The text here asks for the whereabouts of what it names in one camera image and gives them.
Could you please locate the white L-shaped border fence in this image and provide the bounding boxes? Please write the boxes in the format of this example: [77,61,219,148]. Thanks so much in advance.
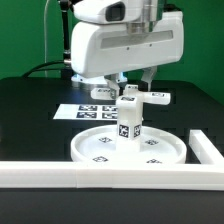
[0,130,224,191]

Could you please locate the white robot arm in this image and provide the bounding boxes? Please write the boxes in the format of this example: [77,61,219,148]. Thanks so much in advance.
[71,0,184,100]

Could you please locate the black cable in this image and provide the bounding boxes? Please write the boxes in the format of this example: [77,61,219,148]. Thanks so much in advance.
[21,60,66,79]

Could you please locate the white cross-shaped table base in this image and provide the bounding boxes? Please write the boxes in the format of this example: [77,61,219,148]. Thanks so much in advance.
[91,84,171,107]

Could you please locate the white sheet with markers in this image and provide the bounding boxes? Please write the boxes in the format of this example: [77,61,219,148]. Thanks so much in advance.
[54,104,117,121]

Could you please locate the white round table top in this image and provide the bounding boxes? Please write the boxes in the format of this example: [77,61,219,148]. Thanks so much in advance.
[70,125,187,164]

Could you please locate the white thin cable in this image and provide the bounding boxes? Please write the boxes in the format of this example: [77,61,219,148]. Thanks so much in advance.
[43,0,52,79]

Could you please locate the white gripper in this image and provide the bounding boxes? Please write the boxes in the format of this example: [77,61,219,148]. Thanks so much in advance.
[71,11,184,100]

